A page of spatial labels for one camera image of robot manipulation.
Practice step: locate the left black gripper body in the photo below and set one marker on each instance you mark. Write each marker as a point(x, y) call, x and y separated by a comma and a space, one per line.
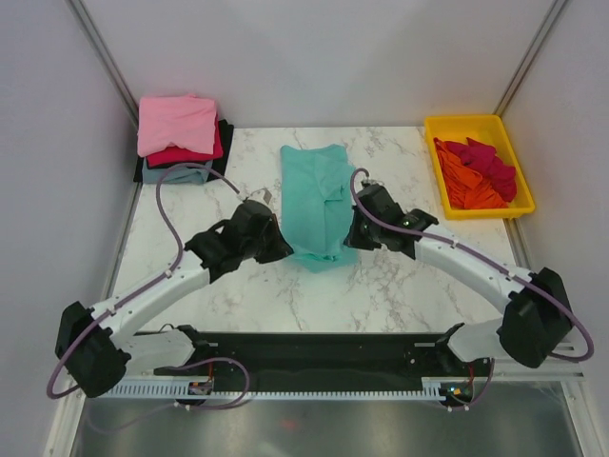
point(268, 247)

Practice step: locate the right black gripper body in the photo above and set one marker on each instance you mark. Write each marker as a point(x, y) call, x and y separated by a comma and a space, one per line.
point(364, 234)

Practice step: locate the teal t shirt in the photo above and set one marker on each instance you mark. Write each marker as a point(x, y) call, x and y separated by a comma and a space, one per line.
point(316, 210)

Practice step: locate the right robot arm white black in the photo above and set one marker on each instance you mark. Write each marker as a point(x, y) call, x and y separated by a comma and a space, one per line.
point(533, 305)

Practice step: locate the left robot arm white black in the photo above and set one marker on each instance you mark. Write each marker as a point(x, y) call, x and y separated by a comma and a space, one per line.
point(91, 341)

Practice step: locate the grey blue folded t shirt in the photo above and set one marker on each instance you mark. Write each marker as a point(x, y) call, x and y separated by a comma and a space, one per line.
point(182, 175)

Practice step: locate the orange t shirt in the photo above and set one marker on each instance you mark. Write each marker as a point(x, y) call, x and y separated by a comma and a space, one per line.
point(465, 187)

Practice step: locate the crimson folded t shirt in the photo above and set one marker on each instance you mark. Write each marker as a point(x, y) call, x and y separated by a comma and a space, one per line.
point(174, 155)

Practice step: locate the pink folded t shirt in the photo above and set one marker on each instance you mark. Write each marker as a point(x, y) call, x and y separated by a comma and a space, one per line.
point(185, 122)

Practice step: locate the magenta t shirt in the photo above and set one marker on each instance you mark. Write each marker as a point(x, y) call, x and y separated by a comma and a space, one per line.
point(484, 160)

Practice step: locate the yellow plastic bin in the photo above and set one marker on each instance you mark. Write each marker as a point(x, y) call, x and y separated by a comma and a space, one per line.
point(490, 130)

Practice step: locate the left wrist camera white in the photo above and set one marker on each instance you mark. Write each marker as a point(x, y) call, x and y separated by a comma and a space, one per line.
point(262, 196)

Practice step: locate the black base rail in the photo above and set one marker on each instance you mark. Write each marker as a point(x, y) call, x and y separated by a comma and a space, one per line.
point(321, 361)

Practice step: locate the white slotted cable duct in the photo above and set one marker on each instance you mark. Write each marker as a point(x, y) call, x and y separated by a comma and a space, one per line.
point(184, 389)

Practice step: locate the aluminium frame profile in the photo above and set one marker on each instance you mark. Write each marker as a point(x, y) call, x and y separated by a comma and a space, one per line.
point(551, 370)

